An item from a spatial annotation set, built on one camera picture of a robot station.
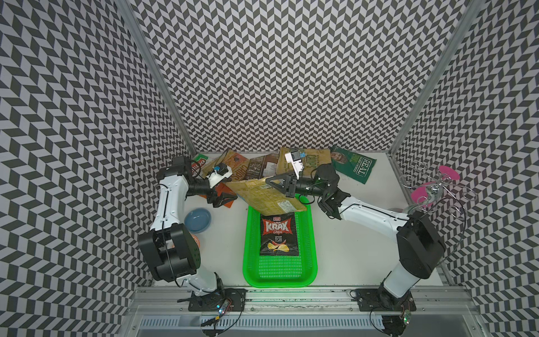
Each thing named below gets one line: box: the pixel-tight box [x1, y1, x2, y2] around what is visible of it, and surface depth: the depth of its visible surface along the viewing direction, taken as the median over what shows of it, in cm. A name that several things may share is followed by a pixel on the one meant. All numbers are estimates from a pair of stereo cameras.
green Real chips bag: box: [330, 146, 377, 185], surface depth 114 cm
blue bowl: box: [183, 207, 212, 234], surface depth 91 cm
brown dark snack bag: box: [246, 153, 280, 180], surface depth 111 cm
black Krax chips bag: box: [259, 211, 299, 257], surface depth 88 cm
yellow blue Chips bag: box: [225, 177, 308, 216], surface depth 80 cm
